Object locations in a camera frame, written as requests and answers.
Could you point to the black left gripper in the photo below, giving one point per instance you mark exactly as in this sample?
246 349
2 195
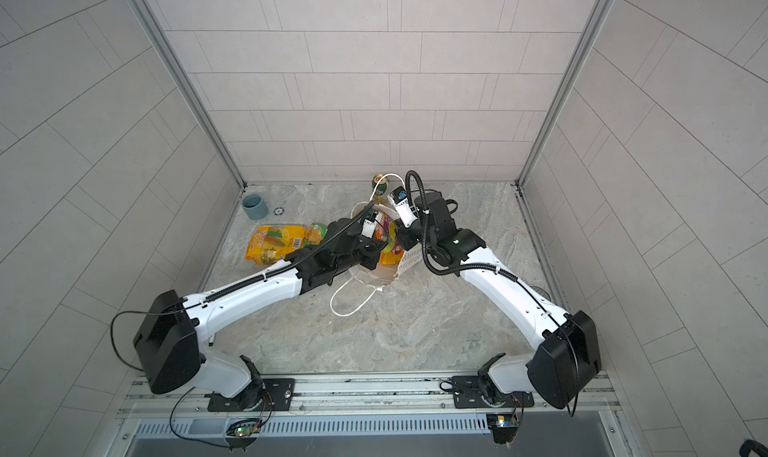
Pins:
374 246

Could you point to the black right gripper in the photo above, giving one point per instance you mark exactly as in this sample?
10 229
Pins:
405 241

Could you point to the green snack bag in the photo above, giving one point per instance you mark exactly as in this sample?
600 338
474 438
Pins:
315 234

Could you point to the yellow mango snack bag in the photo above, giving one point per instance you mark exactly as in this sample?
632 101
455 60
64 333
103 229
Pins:
274 242

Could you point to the orange snack pack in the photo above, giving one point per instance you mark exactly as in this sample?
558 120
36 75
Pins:
393 252

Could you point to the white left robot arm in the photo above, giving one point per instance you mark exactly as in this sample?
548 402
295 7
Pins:
171 342

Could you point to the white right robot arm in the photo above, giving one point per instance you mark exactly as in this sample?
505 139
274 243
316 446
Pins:
566 353

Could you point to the green beer can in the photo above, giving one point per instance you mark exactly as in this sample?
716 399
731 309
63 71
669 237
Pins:
379 188

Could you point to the teal cup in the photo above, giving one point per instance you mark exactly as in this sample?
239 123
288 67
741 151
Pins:
254 207

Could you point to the left circuit board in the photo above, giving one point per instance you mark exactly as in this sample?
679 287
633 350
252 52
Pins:
246 428

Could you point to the circuit board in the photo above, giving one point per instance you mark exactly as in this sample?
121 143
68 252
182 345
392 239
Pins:
246 428
503 427

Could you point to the right circuit board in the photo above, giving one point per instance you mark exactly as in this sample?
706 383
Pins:
503 427

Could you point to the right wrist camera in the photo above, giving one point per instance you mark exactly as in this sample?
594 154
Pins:
399 201

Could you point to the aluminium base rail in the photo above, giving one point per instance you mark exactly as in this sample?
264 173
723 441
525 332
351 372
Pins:
385 393

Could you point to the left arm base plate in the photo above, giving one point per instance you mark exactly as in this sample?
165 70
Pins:
271 394

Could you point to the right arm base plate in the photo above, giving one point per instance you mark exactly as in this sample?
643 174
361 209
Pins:
467 393

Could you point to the aluminium corner frame post right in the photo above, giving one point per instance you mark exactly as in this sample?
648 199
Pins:
584 45

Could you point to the aluminium corner frame post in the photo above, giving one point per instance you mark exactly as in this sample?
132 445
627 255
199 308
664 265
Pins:
584 45
166 54

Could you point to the aluminium corner frame post left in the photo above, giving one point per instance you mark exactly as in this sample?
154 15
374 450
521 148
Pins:
166 54

